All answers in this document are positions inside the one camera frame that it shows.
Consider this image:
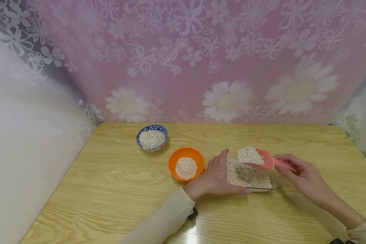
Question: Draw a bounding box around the person's left hand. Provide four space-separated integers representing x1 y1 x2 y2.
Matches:
184 149 251 202

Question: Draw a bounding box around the person's right hand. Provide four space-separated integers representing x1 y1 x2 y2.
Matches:
273 154 331 208

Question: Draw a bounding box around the clear glass tray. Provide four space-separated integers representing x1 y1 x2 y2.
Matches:
226 158 277 193

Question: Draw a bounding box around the pink plastic scoop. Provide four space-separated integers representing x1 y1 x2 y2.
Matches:
238 147 297 172

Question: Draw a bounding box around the person's right forearm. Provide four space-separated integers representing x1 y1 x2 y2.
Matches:
319 190 366 244

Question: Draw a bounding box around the person's left forearm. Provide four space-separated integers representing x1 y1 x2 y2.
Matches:
119 186 197 244

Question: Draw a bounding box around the pile of beige grains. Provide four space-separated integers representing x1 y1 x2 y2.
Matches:
238 147 265 166
175 157 198 180
226 159 272 189
139 130 166 149

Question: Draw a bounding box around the orange bowl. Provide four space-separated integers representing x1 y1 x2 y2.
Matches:
168 147 205 182

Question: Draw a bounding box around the blue patterned bowl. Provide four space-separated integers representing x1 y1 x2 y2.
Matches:
136 124 168 151

